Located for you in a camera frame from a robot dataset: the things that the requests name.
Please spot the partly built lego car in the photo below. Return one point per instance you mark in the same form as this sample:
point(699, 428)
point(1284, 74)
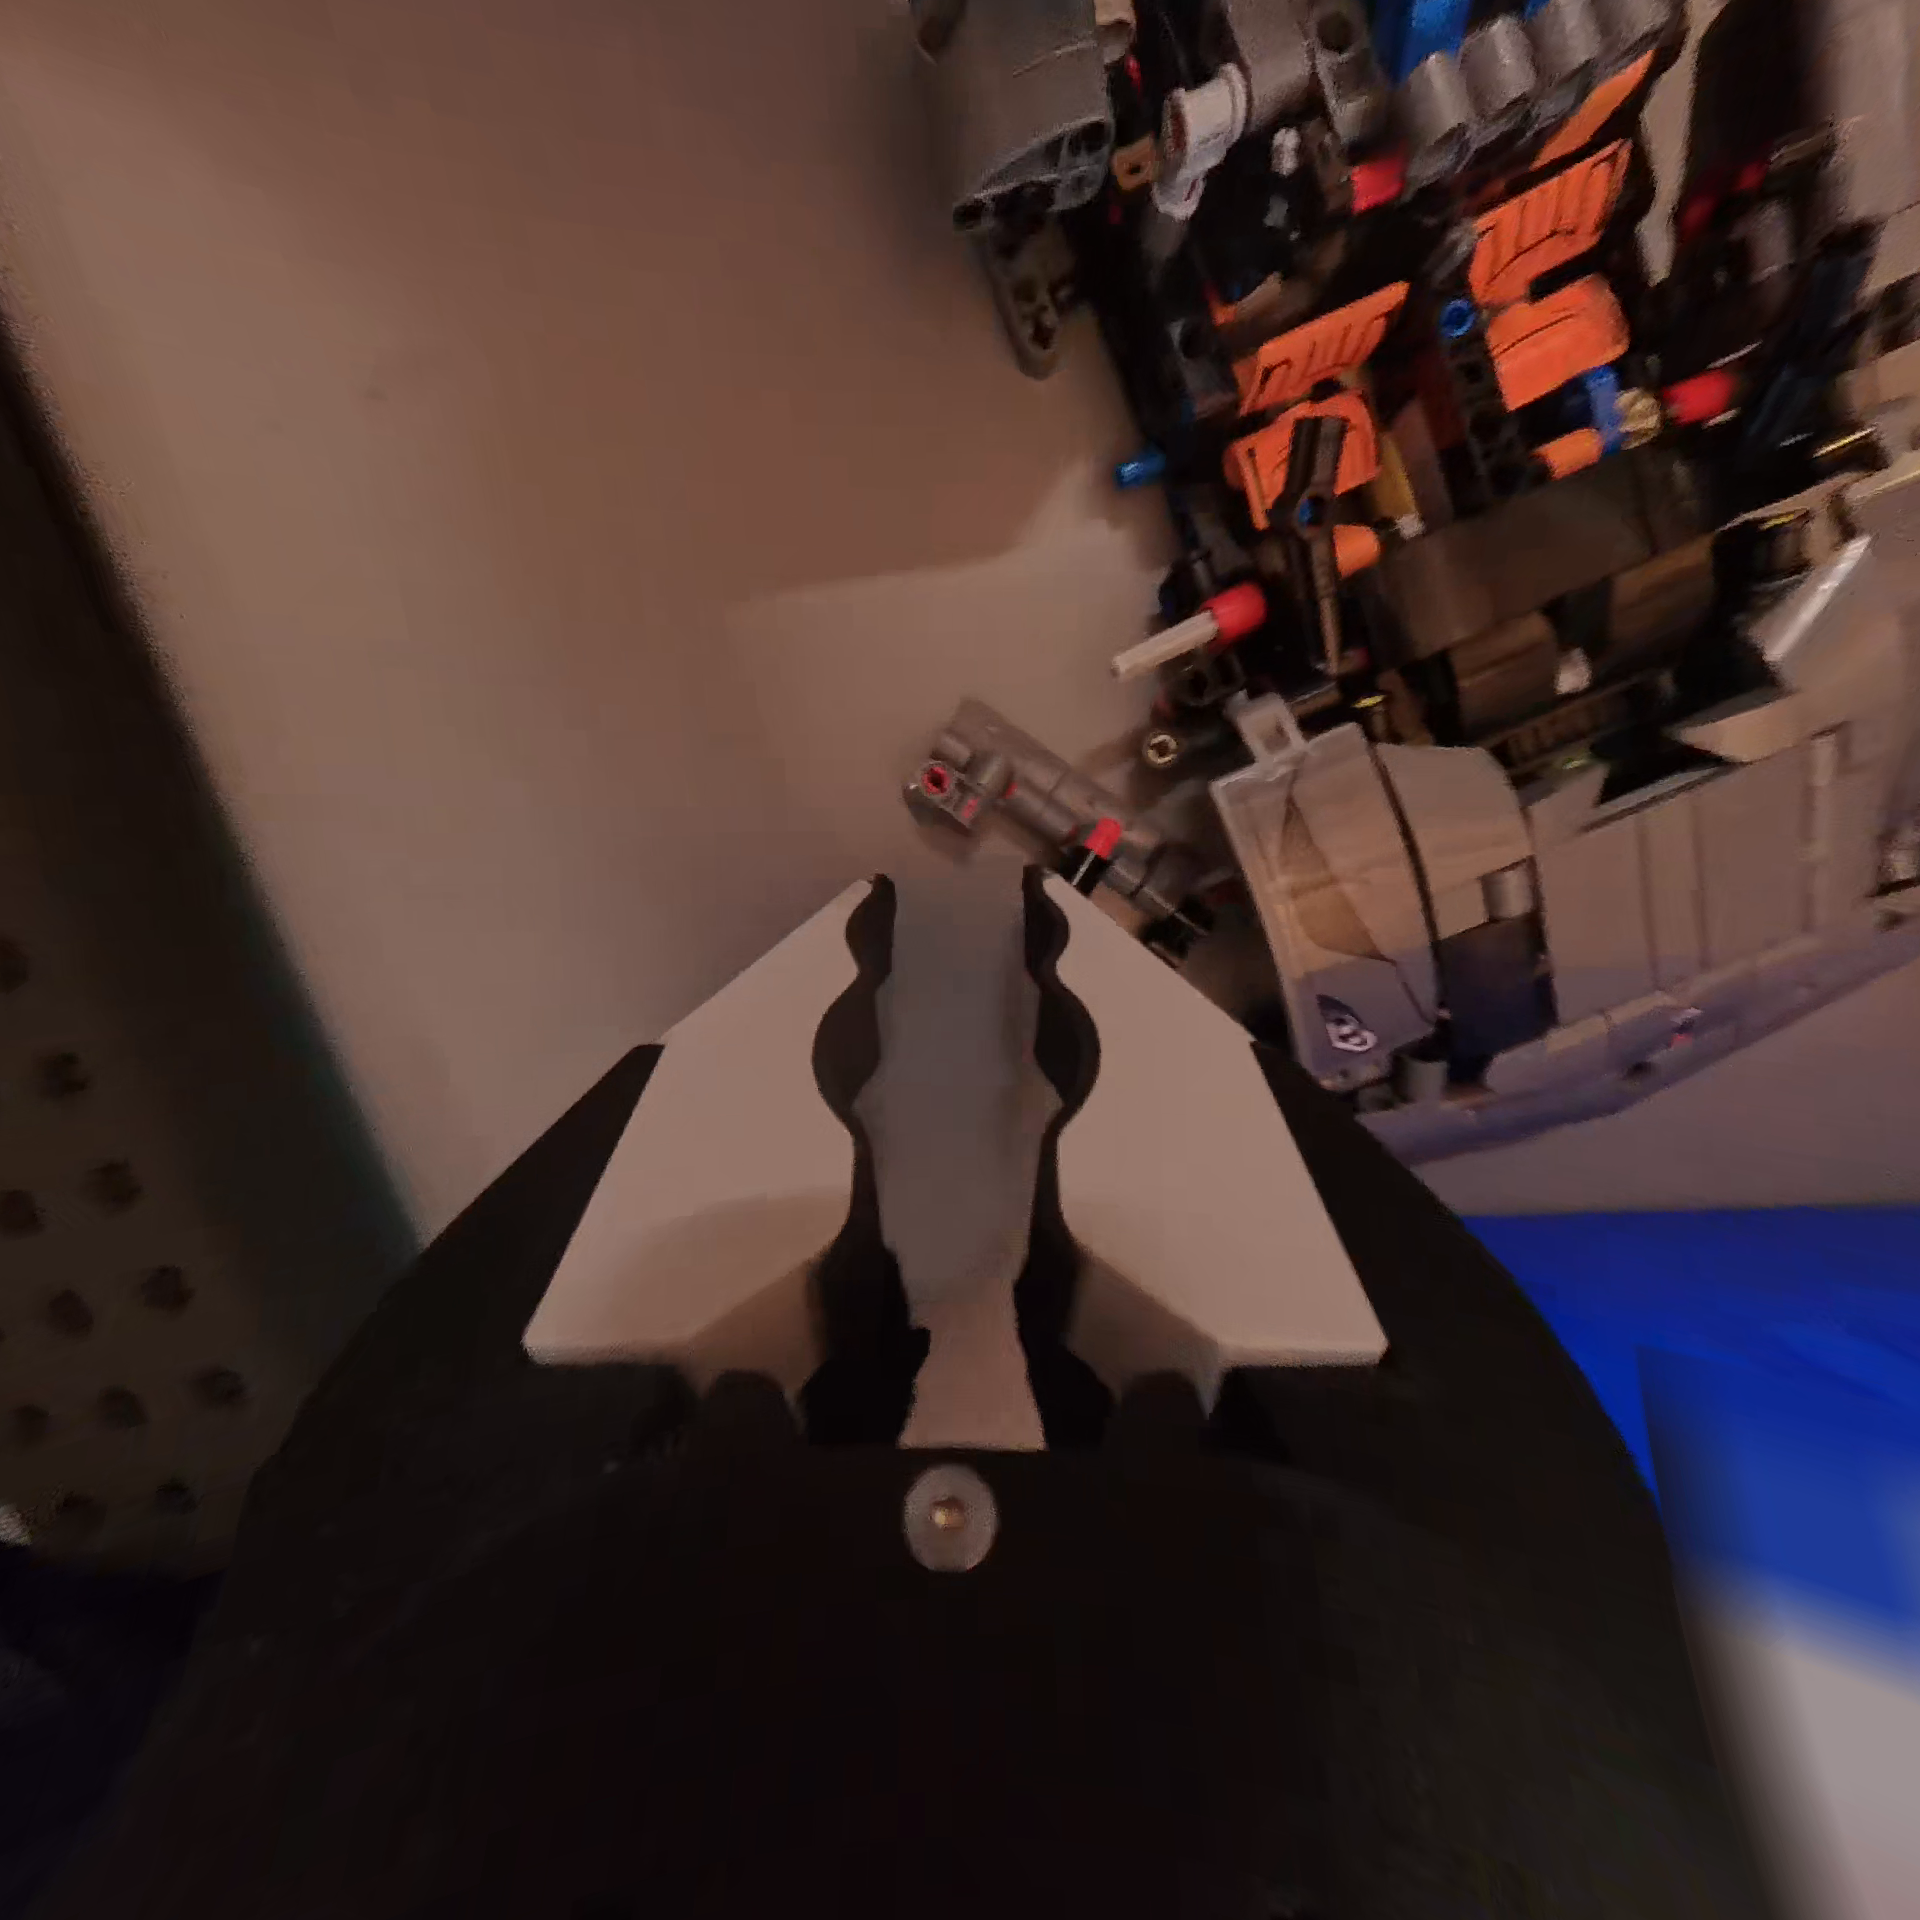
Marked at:
point(1500, 450)

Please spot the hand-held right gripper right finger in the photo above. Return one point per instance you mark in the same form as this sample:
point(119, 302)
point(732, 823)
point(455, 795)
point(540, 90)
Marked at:
point(1214, 1201)

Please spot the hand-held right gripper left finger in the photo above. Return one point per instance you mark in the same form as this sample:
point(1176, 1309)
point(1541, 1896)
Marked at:
point(690, 1201)

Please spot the black dotted edge pad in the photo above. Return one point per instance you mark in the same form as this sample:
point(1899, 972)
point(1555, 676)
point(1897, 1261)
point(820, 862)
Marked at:
point(150, 1125)

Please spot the blue plastic bin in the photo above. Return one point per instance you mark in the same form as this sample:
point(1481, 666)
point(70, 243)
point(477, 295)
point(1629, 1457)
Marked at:
point(1725, 1321)

